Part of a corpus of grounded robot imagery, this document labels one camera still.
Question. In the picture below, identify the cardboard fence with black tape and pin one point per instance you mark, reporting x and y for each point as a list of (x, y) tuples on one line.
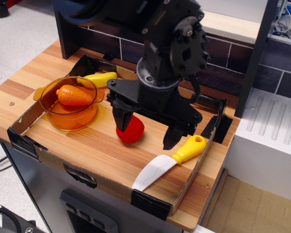
[(93, 158)]

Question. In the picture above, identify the dark grey shelf post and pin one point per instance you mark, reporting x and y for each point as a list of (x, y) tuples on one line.
[(263, 36), (68, 35)]

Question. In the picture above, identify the grey toy oven panel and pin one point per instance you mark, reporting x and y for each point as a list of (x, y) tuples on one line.
[(84, 218)]

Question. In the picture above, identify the orange toy carrot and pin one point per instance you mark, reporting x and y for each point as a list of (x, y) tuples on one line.
[(73, 96)]

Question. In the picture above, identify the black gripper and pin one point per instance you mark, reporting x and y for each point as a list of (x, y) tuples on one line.
[(164, 106)]

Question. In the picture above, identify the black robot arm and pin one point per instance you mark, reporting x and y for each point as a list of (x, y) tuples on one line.
[(174, 52)]

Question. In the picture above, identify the red toy strawberry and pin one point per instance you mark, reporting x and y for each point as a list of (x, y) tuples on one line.
[(133, 132)]

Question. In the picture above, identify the orange transparent plastic pot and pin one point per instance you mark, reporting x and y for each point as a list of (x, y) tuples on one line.
[(66, 117)]

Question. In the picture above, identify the yellow handled white toy knife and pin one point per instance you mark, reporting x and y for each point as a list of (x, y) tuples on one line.
[(158, 166)]

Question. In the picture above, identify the yellow toy banana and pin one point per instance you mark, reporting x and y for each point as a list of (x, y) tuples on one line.
[(97, 79)]

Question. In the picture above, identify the dark grey left shelf post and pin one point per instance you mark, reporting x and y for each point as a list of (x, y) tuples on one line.
[(68, 35)]

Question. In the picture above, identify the white toy sink drainboard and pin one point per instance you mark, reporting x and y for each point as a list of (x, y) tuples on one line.
[(260, 152)]

